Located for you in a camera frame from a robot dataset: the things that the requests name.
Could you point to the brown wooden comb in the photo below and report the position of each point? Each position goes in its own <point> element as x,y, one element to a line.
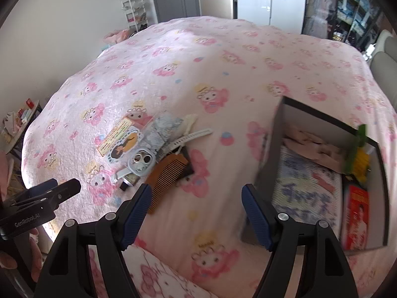
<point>164,177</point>

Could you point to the dark glass cabinet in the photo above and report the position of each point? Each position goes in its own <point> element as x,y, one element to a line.
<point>341,9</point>

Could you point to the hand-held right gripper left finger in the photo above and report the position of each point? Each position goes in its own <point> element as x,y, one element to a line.
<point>136,214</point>

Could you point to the black-rimmed storage box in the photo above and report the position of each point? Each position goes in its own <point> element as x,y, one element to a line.
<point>310,111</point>

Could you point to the clear plastic package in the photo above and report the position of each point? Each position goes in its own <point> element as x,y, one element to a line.
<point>162,130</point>

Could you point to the black silver lipstick tube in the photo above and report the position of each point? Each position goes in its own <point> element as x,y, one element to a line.
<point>127,181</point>

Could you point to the clear phone case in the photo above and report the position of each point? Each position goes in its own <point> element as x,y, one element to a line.
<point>141,161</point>

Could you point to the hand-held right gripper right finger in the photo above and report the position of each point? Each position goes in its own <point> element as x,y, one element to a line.
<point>257,217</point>

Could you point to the grey padded headboard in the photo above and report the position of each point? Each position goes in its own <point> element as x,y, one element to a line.
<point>386,62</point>

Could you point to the person's left hand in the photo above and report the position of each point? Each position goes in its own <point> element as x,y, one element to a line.
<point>36,254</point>

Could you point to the pink cartoon printed blanket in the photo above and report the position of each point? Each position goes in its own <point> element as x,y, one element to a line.
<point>217,68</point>

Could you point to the crumpled brown paper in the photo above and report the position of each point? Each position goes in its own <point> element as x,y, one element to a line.
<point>313,149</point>

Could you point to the red printed packet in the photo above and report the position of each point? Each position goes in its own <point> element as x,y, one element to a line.
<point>356,217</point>

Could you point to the pink plush toy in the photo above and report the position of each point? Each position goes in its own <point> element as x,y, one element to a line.
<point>116,35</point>

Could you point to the cluttered side table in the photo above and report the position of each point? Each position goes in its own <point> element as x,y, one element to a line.
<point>18,124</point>

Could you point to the white shoe rack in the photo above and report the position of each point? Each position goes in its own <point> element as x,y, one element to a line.
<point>135,9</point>

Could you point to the orange printed card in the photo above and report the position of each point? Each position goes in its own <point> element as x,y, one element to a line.
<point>119,132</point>

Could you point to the cartoon printed book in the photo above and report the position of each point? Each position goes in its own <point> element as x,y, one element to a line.
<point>297,192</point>

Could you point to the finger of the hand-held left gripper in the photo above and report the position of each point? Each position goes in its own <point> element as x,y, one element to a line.
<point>69,187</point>
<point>43,185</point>

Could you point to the white wardrobe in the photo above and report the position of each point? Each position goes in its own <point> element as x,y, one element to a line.
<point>269,0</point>

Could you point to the cartoon figure sticker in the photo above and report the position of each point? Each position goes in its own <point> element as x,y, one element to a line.
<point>124,147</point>

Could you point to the yellow toy with green leaf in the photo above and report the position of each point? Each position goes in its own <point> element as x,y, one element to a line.
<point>361,161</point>

